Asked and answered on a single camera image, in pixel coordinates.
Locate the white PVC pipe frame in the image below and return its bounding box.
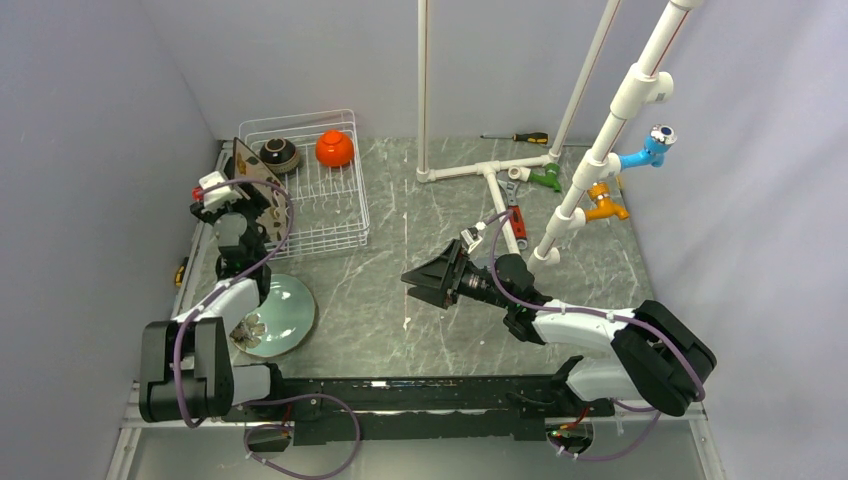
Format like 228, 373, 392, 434
415, 0, 705, 272

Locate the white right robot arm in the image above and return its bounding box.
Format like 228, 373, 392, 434
401, 240, 717, 417

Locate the blue plastic faucet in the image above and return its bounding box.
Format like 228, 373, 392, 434
619, 124, 677, 170

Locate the black yellow screwdriver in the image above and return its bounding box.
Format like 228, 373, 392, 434
174, 257, 188, 287
480, 132, 549, 145

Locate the brown patterned bowl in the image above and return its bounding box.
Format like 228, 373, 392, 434
259, 137, 301, 176

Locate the green plastic faucet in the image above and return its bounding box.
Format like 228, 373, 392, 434
528, 162, 562, 193

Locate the light green round plate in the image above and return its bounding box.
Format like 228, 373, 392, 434
230, 274, 318, 359

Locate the beige floral square plate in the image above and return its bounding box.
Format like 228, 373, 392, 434
227, 138, 289, 242

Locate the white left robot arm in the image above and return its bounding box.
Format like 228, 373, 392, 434
138, 196, 288, 428

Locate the teal square plate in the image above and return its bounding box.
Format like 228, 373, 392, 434
220, 154, 234, 195

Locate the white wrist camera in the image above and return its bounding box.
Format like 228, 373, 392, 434
192, 171, 243, 212
460, 221, 487, 254

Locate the orange plastic faucet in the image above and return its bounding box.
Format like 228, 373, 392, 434
585, 182, 630, 222

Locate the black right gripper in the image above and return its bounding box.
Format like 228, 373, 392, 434
402, 239, 514, 310

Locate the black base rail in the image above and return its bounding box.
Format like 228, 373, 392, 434
223, 374, 615, 446

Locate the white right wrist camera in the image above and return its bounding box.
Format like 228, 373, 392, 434
460, 221, 487, 254

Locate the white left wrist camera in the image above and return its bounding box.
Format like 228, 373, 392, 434
192, 171, 243, 212

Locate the orange plastic bowl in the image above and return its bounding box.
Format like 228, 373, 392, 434
315, 130, 355, 168

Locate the white wire dish rack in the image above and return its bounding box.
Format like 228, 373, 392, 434
238, 109, 370, 259

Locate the red-handled adjustable wrench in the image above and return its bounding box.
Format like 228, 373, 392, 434
497, 175, 528, 251

